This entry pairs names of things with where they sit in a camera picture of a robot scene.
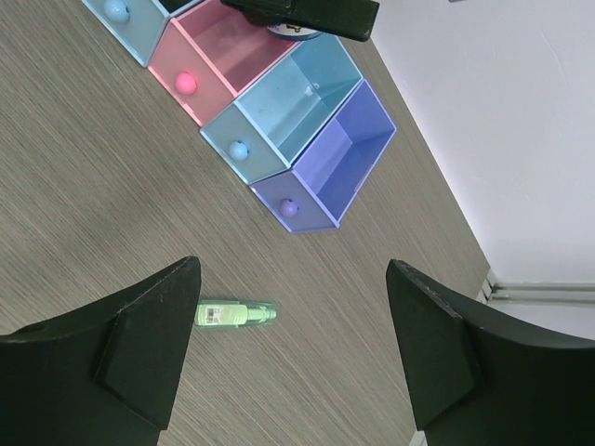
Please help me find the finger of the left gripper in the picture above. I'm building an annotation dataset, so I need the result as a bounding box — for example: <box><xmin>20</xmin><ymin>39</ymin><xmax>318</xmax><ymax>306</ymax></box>
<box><xmin>222</xmin><ymin>0</ymin><xmax>380</xmax><ymax>42</ymax></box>

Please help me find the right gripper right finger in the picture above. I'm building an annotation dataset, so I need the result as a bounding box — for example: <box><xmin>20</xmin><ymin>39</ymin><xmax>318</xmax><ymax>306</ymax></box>
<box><xmin>386</xmin><ymin>260</ymin><xmax>594</xmax><ymax>445</ymax></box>

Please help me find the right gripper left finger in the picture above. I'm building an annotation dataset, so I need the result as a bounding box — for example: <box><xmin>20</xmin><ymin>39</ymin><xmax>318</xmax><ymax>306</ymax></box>
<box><xmin>1</xmin><ymin>256</ymin><xmax>201</xmax><ymax>445</ymax></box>

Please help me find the blue plastic bin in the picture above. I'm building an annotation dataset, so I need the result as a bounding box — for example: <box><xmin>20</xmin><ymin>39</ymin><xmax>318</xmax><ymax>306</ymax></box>
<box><xmin>200</xmin><ymin>34</ymin><xmax>363</xmax><ymax>185</ymax></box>

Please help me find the pink plastic bin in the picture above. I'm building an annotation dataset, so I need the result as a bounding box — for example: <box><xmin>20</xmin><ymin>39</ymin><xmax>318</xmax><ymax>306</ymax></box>
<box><xmin>148</xmin><ymin>1</ymin><xmax>297</xmax><ymax>126</ymax></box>

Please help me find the purple plastic bin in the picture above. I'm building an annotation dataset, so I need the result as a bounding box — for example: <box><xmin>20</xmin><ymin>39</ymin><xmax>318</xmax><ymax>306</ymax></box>
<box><xmin>250</xmin><ymin>80</ymin><xmax>397</xmax><ymax>233</ymax></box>

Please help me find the light blue end bin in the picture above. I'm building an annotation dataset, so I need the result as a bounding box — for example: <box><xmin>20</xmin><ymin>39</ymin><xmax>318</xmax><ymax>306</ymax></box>
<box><xmin>83</xmin><ymin>0</ymin><xmax>201</xmax><ymax>68</ymax></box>

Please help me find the light green correction tape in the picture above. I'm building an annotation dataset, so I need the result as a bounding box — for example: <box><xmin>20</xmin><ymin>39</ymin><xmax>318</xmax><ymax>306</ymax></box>
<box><xmin>194</xmin><ymin>299</ymin><xmax>277</xmax><ymax>329</ymax></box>

